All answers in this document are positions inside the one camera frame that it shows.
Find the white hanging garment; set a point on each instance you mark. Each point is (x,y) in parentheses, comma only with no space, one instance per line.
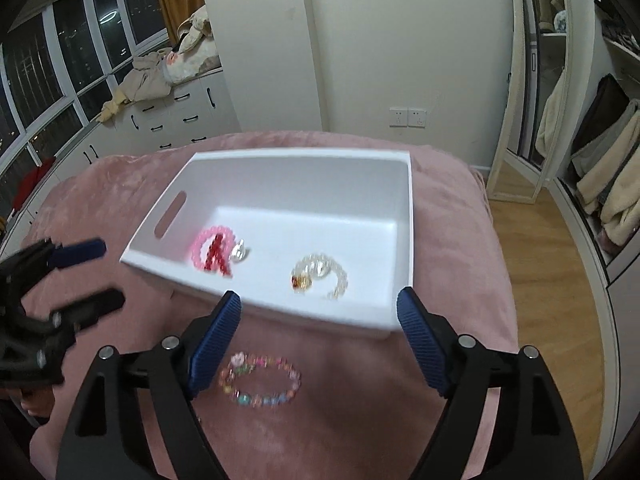
(550,115)

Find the standing mirror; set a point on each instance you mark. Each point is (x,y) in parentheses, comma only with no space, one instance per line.
(520,85)

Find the pink fluffy blanket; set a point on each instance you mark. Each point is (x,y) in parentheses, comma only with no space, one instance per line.
(350,385)

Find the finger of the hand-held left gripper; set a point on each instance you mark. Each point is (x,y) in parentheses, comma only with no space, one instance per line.
(95,310)
(80,252)

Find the large dark window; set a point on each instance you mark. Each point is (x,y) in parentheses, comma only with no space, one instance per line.
(50,60)

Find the white wall socket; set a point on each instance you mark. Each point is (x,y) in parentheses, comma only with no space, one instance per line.
(416,117)
(398,117)

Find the white drawer cabinet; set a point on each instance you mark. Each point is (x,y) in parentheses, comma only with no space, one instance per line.
(200,105)

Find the red cloth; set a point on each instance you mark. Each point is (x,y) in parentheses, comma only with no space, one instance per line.
(32,182)

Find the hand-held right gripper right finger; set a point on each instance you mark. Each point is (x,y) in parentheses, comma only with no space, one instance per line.
(422,345)

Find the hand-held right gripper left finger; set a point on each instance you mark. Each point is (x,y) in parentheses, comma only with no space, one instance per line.
(215,345)

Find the white plastic storage box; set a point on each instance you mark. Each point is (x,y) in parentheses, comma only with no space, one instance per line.
(300,200)

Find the dark hanging coat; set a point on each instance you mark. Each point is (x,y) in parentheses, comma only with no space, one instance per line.
(602,105)

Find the open white wardrobe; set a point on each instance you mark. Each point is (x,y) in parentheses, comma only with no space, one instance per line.
(620,270)

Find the pile of cream clothes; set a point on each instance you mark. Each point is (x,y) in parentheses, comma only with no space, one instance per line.
(195,55)

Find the small gold charm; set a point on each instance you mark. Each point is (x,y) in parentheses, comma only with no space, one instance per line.
(301,283)

